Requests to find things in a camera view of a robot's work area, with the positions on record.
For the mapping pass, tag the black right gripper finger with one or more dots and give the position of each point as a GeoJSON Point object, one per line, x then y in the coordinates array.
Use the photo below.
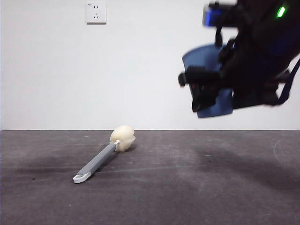
{"type": "Point", "coordinates": [204, 97]}

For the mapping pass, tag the blue ribbed plastic cup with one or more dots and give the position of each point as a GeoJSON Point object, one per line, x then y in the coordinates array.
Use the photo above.
{"type": "Point", "coordinates": [201, 56]}

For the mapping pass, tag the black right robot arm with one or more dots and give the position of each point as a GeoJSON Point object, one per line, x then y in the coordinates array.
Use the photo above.
{"type": "Point", "coordinates": [257, 58]}

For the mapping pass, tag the white wall socket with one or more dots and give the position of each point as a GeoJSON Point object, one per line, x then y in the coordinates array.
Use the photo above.
{"type": "Point", "coordinates": [96, 12]}

